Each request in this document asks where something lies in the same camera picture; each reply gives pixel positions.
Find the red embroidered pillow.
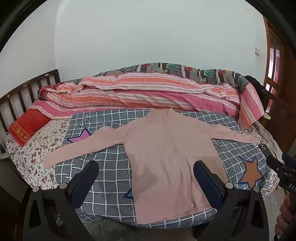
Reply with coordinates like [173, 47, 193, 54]
[8, 108, 51, 147]

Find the red plaid pillow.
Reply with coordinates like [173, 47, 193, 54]
[37, 85, 57, 100]

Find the brown wooden door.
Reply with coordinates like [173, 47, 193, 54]
[263, 17, 296, 105]

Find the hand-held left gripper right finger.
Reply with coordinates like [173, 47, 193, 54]
[193, 160, 271, 241]

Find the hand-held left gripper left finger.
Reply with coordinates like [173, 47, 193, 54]
[23, 160, 100, 241]

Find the pink orange striped quilt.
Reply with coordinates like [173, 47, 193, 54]
[28, 72, 265, 129]

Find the grey checked star blanket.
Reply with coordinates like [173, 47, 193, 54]
[54, 109, 278, 229]

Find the dark wooden footboard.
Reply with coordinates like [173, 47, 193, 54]
[245, 76, 296, 154]

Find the person's right hand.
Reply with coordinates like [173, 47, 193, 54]
[274, 194, 296, 236]

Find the dark wooden headboard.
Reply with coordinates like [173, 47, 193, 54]
[0, 69, 61, 149]

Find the small floral bed sheet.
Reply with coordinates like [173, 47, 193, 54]
[5, 119, 72, 189]

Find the pink knit sweater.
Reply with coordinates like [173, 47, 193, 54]
[43, 107, 260, 225]

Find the black garment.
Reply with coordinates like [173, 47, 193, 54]
[244, 75, 264, 93]

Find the floral patchwork quilt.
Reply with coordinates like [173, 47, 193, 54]
[69, 62, 250, 94]

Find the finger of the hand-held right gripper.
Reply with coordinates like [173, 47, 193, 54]
[281, 153, 296, 166]
[258, 143, 278, 163]

